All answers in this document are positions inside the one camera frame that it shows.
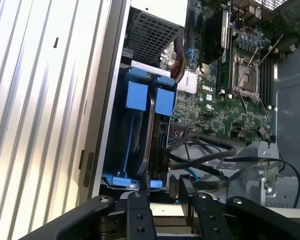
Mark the grey disk bay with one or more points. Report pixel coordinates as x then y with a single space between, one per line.
175 90

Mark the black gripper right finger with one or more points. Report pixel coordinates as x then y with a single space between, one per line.
210 217

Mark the green motherboard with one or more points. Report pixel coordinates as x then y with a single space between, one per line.
215 117

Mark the black graphics card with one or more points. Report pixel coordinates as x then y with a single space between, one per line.
212 37

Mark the CPU socket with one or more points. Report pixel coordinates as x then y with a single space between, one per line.
247 75

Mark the grey metal drive cage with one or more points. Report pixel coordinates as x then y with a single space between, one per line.
252 180

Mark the hard disk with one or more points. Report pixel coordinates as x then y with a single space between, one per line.
137 97
165 100

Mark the silver chipset heatsink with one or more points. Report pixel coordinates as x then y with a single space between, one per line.
188 81

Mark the dark grey PC case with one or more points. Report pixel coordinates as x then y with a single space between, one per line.
292 105

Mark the silver power supply unit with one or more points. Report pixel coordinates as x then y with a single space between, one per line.
152 37

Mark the black RAM slot bank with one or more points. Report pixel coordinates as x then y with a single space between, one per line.
267 80

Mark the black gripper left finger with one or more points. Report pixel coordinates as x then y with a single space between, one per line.
140 217

